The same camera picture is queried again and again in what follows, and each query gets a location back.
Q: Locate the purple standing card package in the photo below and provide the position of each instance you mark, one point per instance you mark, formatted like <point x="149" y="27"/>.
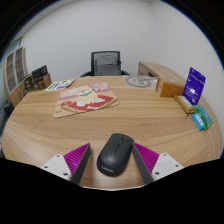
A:
<point x="194" y="85"/>

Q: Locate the black computer mouse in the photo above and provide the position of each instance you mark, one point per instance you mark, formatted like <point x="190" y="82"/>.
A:
<point x="115" y="155"/>

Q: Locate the cartoon-print mouse pad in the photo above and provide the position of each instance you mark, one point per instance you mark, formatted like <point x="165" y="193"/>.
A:
<point x="85" y="99"/>

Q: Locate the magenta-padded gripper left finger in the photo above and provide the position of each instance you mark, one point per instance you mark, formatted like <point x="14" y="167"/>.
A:
<point x="76" y="159"/>

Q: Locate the small tan box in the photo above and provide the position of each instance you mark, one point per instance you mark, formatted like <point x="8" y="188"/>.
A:
<point x="184" y="104"/>

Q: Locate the black mesh office chair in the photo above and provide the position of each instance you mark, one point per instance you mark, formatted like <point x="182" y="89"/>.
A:
<point x="105" y="53"/>

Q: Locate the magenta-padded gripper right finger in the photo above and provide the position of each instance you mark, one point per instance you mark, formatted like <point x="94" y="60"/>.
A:
<point x="147" y="159"/>

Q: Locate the wooden side desk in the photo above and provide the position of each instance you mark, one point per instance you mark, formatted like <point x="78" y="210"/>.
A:
<point x="160" y="70"/>

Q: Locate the black cardboard box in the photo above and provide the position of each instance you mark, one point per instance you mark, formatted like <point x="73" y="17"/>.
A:
<point x="40" y="72"/>

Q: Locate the orange-brown box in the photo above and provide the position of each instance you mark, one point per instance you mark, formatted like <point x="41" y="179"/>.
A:
<point x="170" y="88"/>

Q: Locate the grey backpack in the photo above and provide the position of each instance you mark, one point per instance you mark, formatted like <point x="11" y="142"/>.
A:
<point x="107" y="66"/>

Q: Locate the wooden shelf unit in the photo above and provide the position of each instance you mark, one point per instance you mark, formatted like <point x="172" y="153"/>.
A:
<point x="14" y="71"/>

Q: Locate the small blue box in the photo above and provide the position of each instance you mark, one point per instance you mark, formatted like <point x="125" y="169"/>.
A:
<point x="198" y="122"/>

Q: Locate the green box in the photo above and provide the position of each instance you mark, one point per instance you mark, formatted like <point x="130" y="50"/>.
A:
<point x="204" y="116"/>

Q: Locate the black padded chair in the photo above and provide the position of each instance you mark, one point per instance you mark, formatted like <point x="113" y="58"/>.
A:
<point x="5" y="115"/>

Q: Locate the brown cardboard box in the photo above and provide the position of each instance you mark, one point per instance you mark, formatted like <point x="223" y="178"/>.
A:
<point x="38" y="84"/>

